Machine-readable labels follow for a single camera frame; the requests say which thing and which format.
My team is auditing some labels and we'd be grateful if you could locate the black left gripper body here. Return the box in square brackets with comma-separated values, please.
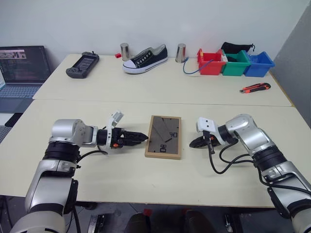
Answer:
[112, 128, 127, 150]

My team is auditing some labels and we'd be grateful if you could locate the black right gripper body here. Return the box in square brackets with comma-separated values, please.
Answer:
[203, 132, 221, 148]

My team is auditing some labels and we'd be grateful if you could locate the orange black utility knife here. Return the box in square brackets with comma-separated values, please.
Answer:
[239, 83, 271, 94]

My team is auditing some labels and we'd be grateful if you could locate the red plastic bin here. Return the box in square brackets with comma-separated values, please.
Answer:
[196, 48, 227, 76]

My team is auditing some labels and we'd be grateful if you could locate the black white canvas sneaker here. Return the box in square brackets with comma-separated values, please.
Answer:
[121, 44, 169, 74]

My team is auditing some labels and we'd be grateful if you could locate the green plastic bin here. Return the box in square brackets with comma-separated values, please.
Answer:
[222, 50, 252, 77]

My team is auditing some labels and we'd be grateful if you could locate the dark grey handheld controller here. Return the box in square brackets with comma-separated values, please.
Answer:
[65, 51, 100, 79]

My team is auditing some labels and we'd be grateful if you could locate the dark rounded shape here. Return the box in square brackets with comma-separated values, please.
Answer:
[126, 212, 152, 233]

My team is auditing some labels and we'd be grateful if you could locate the silver metal cup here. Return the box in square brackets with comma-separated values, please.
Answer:
[120, 43, 131, 62]
[175, 43, 188, 64]

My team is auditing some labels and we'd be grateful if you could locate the blue plastic bin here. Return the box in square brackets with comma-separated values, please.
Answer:
[243, 51, 276, 78]

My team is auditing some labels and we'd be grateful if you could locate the open laptop computer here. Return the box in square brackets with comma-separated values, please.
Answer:
[0, 45, 53, 114]

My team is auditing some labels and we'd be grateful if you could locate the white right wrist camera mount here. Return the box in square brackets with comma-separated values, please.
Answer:
[196, 116, 224, 147]

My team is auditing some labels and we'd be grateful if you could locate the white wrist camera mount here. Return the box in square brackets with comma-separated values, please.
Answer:
[106, 110, 125, 150]
[196, 116, 224, 147]

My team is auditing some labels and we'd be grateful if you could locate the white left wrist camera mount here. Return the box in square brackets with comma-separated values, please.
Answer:
[106, 110, 125, 150]

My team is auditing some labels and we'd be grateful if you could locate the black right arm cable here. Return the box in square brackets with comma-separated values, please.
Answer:
[203, 130, 256, 175]

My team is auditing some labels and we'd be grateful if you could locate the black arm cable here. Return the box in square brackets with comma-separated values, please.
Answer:
[203, 130, 256, 175]
[78, 144, 109, 166]

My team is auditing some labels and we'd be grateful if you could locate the wooden picture frame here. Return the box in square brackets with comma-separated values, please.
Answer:
[144, 115, 182, 161]

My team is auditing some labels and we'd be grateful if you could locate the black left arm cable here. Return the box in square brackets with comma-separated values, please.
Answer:
[78, 144, 109, 166]

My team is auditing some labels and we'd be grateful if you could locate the blue cable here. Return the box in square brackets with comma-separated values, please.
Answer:
[183, 56, 215, 76]

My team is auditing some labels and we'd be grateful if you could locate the black drawstring pouch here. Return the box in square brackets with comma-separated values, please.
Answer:
[220, 42, 256, 54]

